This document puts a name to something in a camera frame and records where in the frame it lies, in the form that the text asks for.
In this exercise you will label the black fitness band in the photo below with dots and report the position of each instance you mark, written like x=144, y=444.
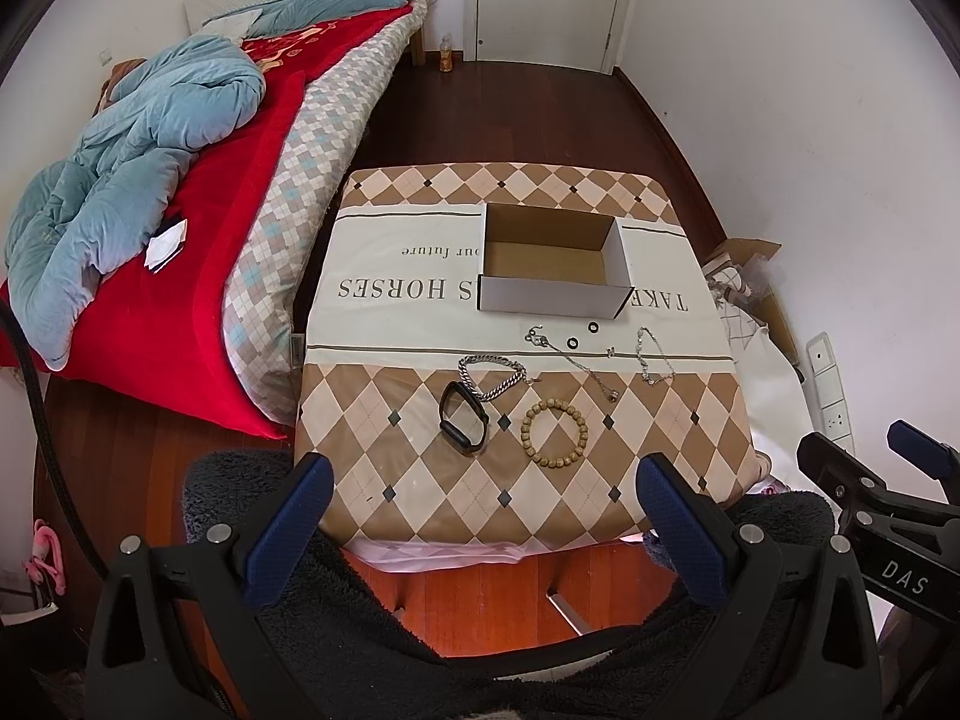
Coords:
x=462, y=418

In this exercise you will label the light blue duvet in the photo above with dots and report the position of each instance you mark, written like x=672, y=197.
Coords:
x=94, y=210

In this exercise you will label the checkered beige tablecloth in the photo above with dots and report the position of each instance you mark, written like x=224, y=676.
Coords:
x=395, y=319

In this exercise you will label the white power strip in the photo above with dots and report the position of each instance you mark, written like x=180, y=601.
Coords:
x=832, y=408

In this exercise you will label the pink object on floor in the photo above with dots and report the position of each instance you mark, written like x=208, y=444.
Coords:
x=45, y=566

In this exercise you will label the red bed blanket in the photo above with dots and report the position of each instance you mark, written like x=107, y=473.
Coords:
x=158, y=337

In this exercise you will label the white paper on bed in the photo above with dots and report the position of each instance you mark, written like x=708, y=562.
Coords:
x=165, y=245

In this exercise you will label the open white cardboard box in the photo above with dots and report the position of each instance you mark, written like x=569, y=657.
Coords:
x=552, y=262

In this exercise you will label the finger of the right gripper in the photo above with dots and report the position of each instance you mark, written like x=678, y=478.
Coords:
x=839, y=475
x=935, y=459

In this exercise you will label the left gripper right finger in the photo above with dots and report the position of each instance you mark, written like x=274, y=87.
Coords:
x=797, y=611

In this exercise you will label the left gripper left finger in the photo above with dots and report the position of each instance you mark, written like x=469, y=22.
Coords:
x=141, y=663

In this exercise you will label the checkered bed sheet mattress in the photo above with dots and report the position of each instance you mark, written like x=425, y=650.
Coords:
x=258, y=325

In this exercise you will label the brown cardboard box floor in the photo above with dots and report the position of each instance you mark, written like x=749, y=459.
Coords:
x=741, y=276

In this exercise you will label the white door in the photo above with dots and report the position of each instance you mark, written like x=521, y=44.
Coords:
x=576, y=34

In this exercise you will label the dark fuzzy garment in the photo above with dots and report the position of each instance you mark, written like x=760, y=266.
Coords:
x=471, y=611

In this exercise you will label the orange drink bottle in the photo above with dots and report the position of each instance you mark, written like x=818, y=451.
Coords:
x=446, y=54

